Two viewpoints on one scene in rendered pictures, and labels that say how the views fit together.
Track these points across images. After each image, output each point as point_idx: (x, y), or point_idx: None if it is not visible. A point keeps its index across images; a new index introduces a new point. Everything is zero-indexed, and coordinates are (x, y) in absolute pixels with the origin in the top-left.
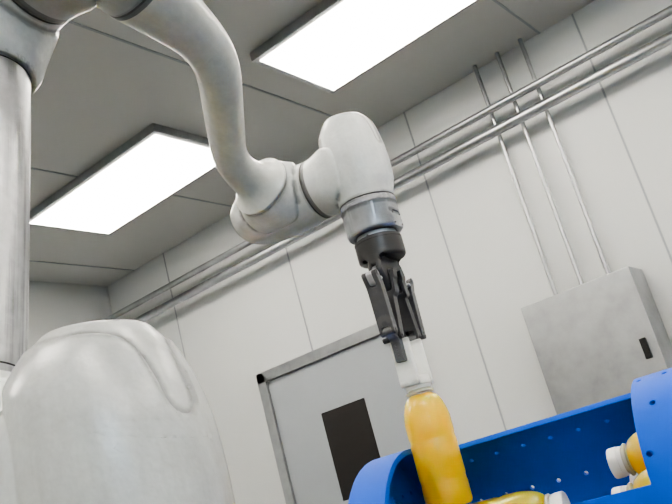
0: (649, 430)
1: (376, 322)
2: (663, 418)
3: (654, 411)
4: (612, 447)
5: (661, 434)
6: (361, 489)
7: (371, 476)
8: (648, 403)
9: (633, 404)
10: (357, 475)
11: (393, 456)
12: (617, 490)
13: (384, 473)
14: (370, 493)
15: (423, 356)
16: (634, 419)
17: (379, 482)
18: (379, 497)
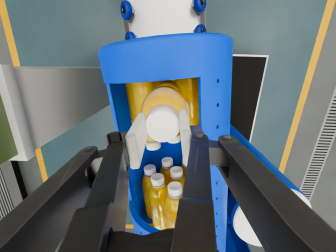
0: (133, 220)
1: (65, 163)
2: (135, 228)
3: (137, 229)
4: (174, 193)
5: (132, 221)
6: (107, 59)
7: (115, 65)
8: (140, 231)
9: (141, 227)
10: (118, 45)
11: (139, 76)
12: (153, 183)
13: (117, 78)
14: (106, 69)
15: (181, 148)
16: (135, 221)
17: (111, 76)
18: (106, 78)
